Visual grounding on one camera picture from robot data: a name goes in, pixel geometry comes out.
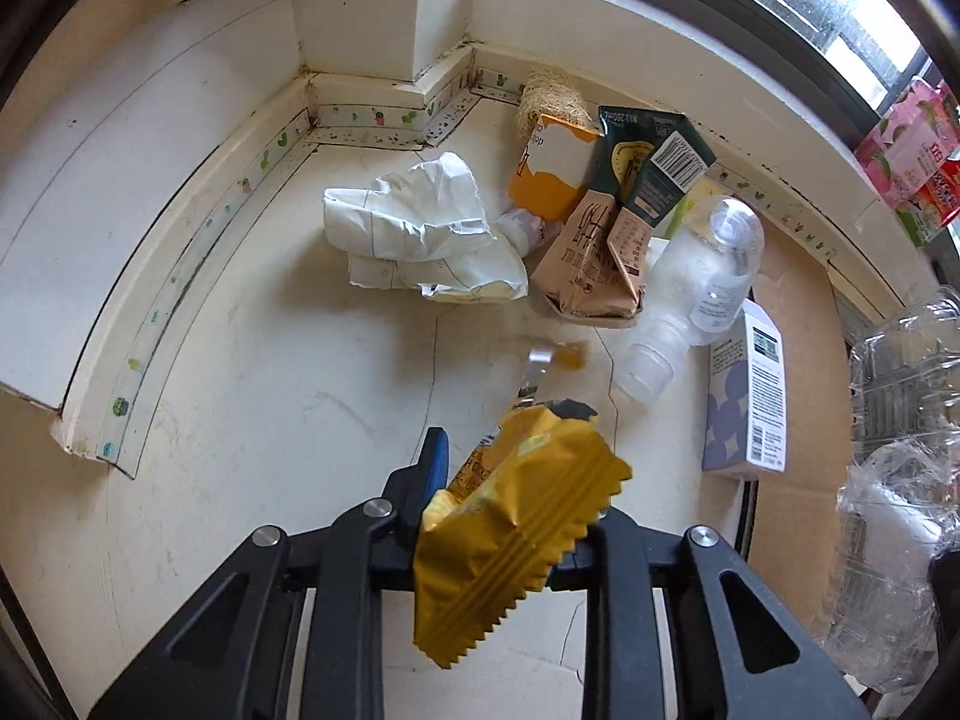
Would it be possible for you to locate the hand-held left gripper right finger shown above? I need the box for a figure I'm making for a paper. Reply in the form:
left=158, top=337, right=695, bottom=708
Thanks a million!
left=551, top=502, right=875, bottom=720

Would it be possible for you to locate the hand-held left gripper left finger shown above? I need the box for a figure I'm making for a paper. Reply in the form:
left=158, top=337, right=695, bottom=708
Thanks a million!
left=86, top=426, right=451, bottom=720

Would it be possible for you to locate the yellow snack wrapper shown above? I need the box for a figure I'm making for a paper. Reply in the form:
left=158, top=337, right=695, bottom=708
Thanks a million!
left=412, top=401, right=635, bottom=670

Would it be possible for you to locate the yellow white carton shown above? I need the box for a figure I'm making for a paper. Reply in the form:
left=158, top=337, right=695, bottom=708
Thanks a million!
left=322, top=152, right=530, bottom=303

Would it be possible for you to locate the orange white paper cup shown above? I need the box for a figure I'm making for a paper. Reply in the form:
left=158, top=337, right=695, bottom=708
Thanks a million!
left=508, top=112, right=605, bottom=220

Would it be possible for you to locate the torn foil wrapper piece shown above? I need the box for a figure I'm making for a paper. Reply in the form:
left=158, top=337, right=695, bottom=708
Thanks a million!
left=517, top=341, right=590, bottom=398

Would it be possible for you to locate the brown cardboard sheet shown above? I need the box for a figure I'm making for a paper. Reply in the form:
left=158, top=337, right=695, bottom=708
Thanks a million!
left=649, top=236, right=863, bottom=563

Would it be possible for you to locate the white box with blue dots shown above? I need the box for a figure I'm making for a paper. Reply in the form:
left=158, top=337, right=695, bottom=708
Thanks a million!
left=703, top=298, right=788, bottom=481

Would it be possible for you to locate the small white drink bottle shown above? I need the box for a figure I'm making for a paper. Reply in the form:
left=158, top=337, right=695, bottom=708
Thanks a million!
left=491, top=208, right=563, bottom=256

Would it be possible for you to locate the brown drink carton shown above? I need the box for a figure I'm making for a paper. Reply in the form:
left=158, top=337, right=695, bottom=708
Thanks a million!
left=531, top=191, right=650, bottom=327

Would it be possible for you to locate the clear plastic bag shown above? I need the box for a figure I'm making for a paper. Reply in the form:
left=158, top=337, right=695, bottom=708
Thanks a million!
left=821, top=442, right=955, bottom=691

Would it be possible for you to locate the clear plastic bottle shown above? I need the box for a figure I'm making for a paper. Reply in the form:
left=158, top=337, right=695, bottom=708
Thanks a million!
left=611, top=195, right=766, bottom=402

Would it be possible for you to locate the clear plastic clamshell container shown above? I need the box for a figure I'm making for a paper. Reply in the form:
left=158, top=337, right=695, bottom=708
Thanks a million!
left=847, top=292, right=960, bottom=458

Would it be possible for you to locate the dark green drink carton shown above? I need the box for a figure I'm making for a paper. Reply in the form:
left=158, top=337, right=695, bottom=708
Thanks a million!
left=598, top=105, right=717, bottom=233

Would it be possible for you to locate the loofah scrubber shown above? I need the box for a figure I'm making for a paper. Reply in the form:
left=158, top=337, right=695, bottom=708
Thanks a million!
left=516, top=67, right=590, bottom=140

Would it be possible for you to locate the red drink carton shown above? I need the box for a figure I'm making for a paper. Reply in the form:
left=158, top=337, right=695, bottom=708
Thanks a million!
left=896, top=157, right=960, bottom=245

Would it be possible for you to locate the pink drink carton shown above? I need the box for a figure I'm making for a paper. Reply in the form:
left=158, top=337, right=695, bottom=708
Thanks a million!
left=855, top=82, right=960, bottom=207

